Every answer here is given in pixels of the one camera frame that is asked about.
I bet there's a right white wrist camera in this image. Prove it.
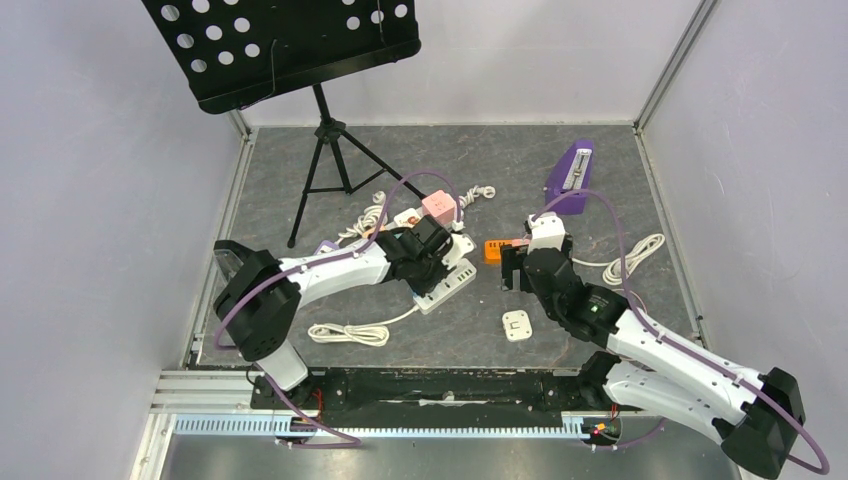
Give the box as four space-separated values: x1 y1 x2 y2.
526 212 572 256

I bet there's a clear plastic tray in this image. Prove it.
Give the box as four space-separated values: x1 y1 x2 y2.
213 240 243 278

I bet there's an aluminium rail frame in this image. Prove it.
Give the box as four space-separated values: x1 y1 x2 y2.
148 0 753 439

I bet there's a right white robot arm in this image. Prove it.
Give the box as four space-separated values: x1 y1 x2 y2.
501 245 805 479

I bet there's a white cube socket adapter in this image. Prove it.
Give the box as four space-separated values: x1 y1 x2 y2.
393 208 422 228

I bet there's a white bundled cord right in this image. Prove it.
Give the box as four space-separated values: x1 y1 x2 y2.
572 233 666 287

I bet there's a white twisted cord with plug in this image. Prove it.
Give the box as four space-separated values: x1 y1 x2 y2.
457 185 497 211

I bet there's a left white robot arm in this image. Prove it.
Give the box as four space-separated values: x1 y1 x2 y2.
213 215 459 408

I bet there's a white power strip with USB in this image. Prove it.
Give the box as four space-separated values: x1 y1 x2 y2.
413 259 477 315

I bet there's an orange power strip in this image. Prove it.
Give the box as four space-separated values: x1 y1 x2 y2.
483 239 529 265

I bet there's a white coiled power cord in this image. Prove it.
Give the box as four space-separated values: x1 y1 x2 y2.
307 304 423 348

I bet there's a purple power strip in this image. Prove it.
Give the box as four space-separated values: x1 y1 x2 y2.
313 240 340 255

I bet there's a white knotted strip cord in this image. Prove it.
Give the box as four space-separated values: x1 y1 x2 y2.
334 190 390 245

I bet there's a purple metronome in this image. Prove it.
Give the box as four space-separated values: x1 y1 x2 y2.
543 139 595 215

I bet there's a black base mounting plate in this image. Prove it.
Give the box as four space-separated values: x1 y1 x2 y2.
286 367 614 429

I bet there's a white plug adapter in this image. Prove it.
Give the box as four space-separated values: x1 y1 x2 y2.
501 310 533 342

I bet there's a black perforated music stand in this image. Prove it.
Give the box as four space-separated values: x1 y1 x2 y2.
142 0 422 247

